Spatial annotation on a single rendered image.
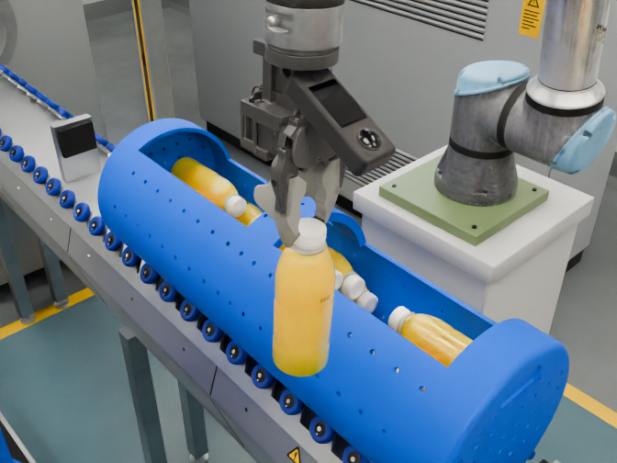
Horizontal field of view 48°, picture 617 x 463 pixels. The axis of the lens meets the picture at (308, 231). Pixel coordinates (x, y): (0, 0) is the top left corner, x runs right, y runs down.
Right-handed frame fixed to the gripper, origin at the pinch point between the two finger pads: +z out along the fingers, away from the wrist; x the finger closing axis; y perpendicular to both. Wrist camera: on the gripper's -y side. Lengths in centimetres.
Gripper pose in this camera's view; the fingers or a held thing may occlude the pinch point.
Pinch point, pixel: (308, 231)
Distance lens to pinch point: 76.2
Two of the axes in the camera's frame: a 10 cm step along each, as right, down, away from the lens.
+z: -0.4, 8.5, 5.3
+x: -7.0, 3.5, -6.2
